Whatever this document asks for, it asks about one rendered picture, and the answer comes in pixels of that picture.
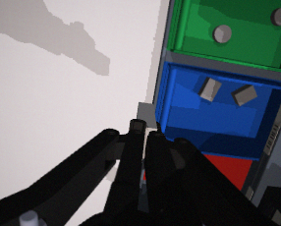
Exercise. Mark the blue bin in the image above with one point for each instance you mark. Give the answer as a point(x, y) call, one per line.
point(220, 127)

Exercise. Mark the dark grey low shelf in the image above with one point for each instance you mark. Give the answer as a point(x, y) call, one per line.
point(251, 177)

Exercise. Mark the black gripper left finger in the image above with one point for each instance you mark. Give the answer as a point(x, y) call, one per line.
point(54, 198)

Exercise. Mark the grey metal disc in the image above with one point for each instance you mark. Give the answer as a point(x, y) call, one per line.
point(275, 17)
point(221, 34)

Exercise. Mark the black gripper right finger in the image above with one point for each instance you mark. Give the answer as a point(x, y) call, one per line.
point(202, 193)

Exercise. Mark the grey block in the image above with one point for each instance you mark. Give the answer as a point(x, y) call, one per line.
point(209, 89)
point(244, 94)

